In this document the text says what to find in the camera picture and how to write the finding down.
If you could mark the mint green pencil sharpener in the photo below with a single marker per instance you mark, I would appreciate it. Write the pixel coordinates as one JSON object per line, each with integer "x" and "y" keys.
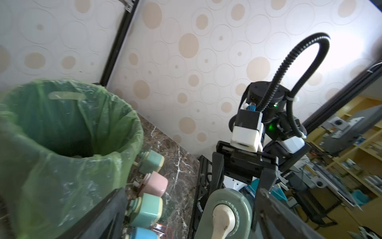
{"x": 149, "y": 161}

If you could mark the light green pencil sharpener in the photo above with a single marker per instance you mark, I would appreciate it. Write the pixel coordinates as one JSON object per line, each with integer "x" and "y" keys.
{"x": 144, "y": 211}

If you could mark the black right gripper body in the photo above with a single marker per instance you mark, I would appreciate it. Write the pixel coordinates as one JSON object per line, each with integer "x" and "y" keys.
{"x": 242, "y": 165}

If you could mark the clear pink shavings tray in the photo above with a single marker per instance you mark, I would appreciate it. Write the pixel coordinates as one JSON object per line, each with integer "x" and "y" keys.
{"x": 162, "y": 231}

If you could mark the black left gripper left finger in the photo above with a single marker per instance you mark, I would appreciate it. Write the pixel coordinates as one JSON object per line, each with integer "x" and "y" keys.
{"x": 104, "y": 221}

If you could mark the pink pencil sharpener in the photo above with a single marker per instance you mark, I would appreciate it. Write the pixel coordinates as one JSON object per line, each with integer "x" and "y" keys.
{"x": 153, "y": 184}

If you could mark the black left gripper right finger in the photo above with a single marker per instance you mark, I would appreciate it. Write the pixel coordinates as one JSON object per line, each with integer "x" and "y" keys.
{"x": 277, "y": 221}

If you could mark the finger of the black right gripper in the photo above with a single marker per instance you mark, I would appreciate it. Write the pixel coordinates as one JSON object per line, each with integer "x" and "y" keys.
{"x": 267, "y": 180}
{"x": 217, "y": 174}

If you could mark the blue pencil sharpener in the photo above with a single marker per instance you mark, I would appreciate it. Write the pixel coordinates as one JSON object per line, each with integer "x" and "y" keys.
{"x": 141, "y": 233}

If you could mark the sage green pencil sharpener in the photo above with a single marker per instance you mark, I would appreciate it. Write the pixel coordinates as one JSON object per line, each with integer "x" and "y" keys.
{"x": 227, "y": 215}

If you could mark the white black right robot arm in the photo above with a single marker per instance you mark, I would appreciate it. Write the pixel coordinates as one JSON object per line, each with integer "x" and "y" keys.
{"x": 267, "y": 138}

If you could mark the green plastic bin liner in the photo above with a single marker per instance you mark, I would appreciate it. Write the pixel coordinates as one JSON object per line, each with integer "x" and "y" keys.
{"x": 65, "y": 145}

